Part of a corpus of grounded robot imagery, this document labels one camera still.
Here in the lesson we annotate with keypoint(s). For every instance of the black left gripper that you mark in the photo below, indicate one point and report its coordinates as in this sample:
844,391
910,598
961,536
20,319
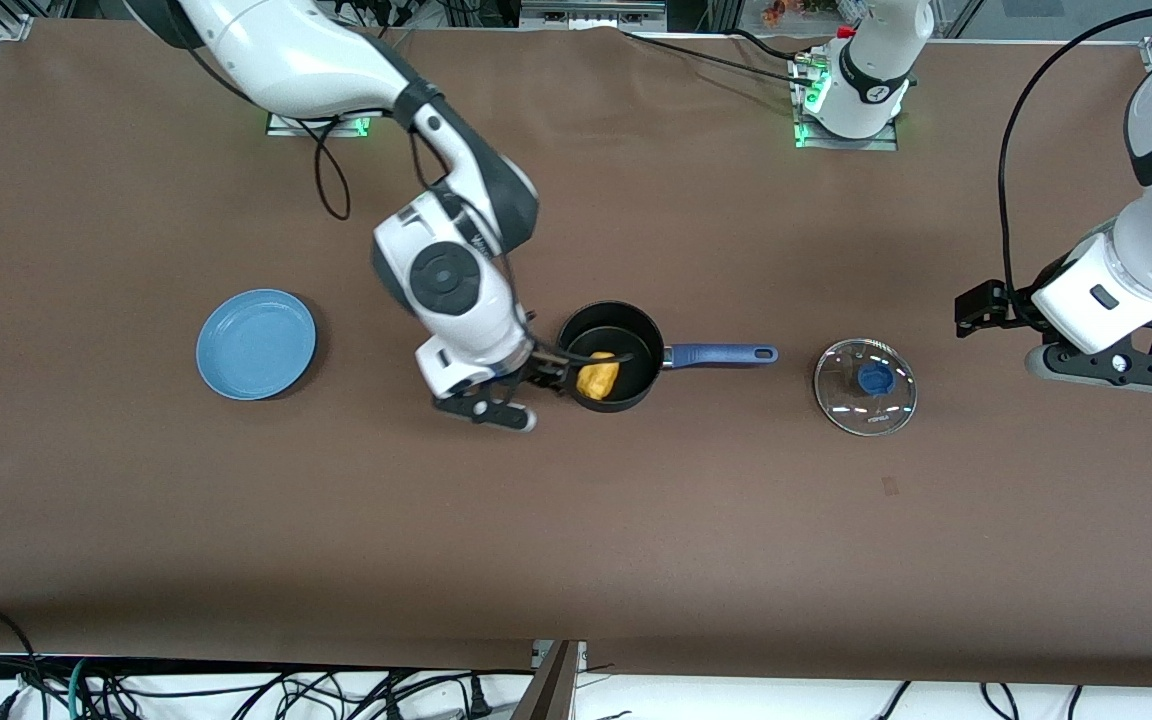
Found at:
1004,305

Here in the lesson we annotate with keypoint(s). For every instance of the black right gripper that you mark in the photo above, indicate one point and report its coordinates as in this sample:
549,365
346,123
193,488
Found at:
542,372

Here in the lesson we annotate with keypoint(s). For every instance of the yellow potato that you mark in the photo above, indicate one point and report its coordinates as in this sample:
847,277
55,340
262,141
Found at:
598,380

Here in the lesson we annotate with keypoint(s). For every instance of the glass lid with blue knob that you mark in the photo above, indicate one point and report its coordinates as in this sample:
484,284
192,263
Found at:
866,385

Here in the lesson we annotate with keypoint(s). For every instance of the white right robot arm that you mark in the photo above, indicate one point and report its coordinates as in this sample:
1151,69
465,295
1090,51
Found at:
286,60

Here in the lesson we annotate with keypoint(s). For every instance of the brown table mat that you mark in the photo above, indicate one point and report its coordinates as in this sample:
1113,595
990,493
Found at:
536,520

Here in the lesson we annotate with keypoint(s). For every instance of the blue round plate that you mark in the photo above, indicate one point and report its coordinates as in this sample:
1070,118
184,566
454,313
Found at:
256,345

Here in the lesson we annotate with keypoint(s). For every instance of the aluminium profile bar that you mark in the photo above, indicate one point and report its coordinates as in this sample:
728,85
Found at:
551,690

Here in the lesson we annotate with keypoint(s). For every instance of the orange colourful object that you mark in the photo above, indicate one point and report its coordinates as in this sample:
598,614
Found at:
781,12

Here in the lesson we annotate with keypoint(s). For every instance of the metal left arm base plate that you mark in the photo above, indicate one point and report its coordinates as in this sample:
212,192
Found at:
886,143

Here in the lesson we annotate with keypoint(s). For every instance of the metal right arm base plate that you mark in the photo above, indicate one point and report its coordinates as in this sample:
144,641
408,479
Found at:
286,126

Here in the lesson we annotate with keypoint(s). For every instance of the aluminium frame corner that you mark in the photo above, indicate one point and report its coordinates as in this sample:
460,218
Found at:
12,22

